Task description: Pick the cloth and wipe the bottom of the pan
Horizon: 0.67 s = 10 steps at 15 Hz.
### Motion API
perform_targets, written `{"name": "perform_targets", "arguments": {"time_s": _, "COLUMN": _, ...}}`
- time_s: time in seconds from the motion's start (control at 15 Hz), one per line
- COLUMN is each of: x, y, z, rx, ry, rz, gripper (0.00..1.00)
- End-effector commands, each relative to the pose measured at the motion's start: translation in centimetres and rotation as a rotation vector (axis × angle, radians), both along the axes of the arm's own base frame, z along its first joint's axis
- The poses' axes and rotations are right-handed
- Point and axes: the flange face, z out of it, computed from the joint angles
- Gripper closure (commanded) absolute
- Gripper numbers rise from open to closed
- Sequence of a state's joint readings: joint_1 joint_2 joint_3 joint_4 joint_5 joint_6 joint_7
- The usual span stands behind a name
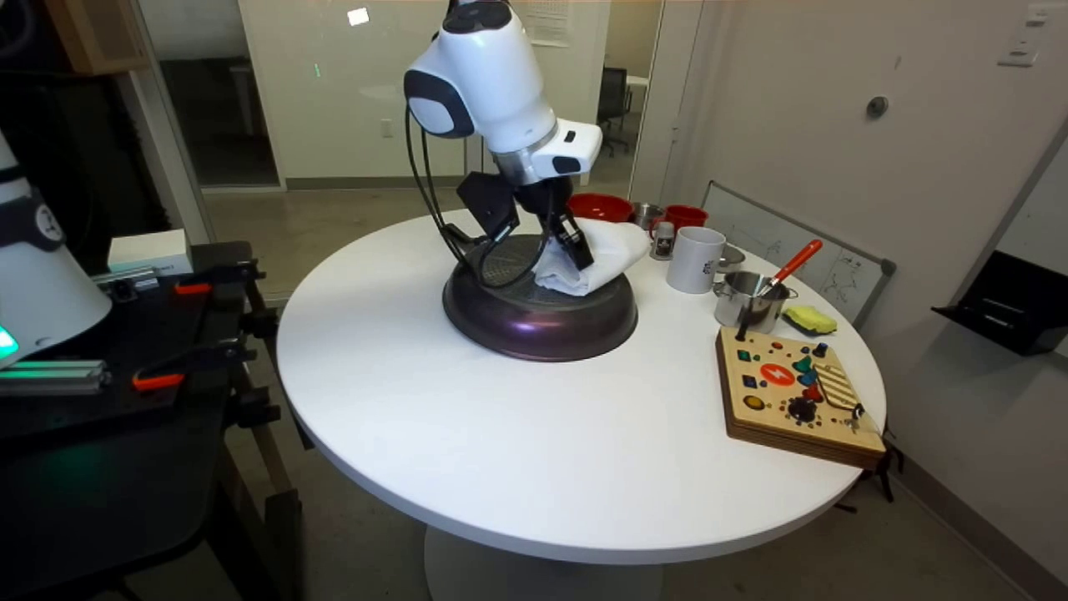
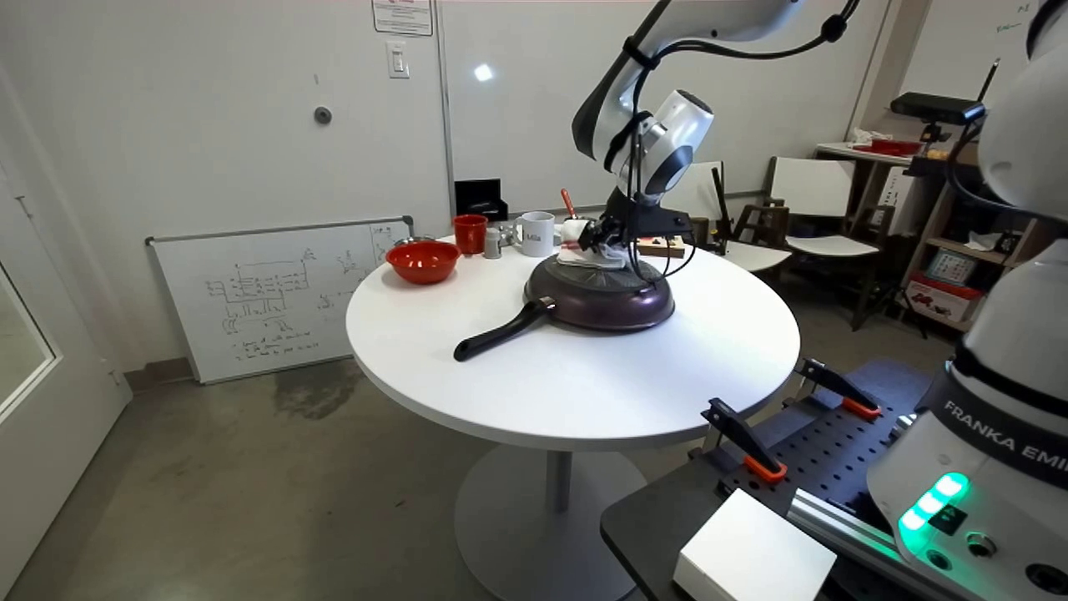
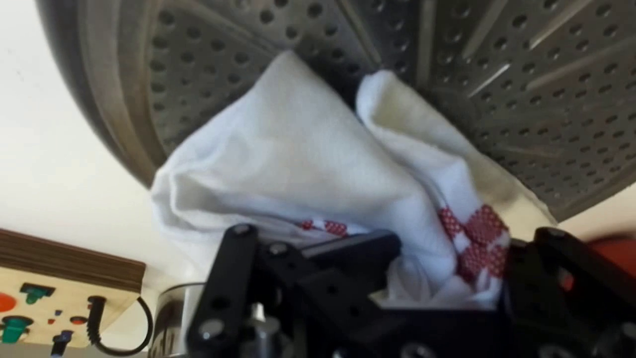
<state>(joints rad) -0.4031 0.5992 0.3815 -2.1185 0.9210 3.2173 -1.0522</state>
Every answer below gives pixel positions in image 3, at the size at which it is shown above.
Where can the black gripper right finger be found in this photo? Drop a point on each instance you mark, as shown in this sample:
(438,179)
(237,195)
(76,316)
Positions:
(569,304)

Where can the small steel pot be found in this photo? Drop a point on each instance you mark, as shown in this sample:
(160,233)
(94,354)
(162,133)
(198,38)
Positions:
(170,318)

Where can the white cloth with red stripes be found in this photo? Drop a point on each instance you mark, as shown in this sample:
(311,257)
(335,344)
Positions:
(285,165)

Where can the red bowl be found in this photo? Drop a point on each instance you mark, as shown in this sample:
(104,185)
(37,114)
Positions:
(613,255)

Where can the wooden toy activity board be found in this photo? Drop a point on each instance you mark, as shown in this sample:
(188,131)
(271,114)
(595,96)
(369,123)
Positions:
(41,310)

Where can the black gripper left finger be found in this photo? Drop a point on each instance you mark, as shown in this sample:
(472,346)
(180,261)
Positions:
(305,285)

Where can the purple frying pan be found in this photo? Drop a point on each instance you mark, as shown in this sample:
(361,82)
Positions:
(530,80)

